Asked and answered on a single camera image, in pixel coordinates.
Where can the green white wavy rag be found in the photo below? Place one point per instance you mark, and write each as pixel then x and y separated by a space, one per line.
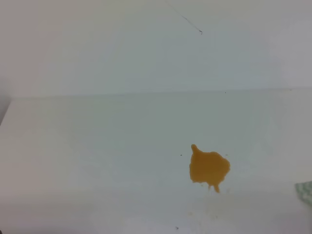
pixel 304 192

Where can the brown coffee stain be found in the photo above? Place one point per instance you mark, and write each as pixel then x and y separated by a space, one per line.
pixel 208 167

